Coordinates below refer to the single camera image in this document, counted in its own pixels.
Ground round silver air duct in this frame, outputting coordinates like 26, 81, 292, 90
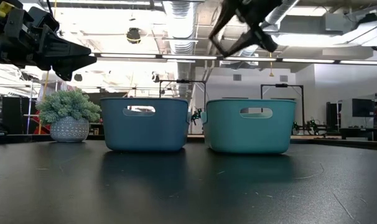
162, 0, 198, 100
236, 0, 301, 59

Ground black background cabinets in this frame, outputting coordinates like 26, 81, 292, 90
0, 95, 40, 135

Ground yellow hanging pendant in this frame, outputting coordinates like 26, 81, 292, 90
268, 52, 275, 77

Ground black gantry frame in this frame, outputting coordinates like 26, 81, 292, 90
158, 79, 207, 101
260, 83, 305, 125

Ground green plant in grey pot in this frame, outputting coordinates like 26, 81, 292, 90
35, 89, 102, 143

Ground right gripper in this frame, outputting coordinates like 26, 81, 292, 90
208, 0, 283, 58

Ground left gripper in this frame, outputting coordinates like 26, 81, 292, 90
0, 25, 98, 82

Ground dark background screen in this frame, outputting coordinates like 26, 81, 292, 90
85, 91, 129, 103

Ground teal plastic bin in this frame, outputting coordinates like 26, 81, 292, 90
201, 98, 297, 155

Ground wooden table edge board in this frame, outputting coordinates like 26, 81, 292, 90
186, 134, 326, 140

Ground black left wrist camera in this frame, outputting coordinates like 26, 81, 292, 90
0, 0, 60, 35

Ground black monitor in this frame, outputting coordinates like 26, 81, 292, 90
351, 98, 376, 118

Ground black tall cabinet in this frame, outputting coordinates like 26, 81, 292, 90
326, 101, 339, 129

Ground white ceiling light strip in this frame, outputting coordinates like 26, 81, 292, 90
339, 60, 377, 65
281, 58, 335, 64
96, 53, 157, 59
162, 55, 218, 60
222, 56, 278, 62

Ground blue plastic bin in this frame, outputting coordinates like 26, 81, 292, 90
99, 97, 190, 152

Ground grey rectangular air duct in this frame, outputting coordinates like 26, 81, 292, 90
263, 14, 348, 34

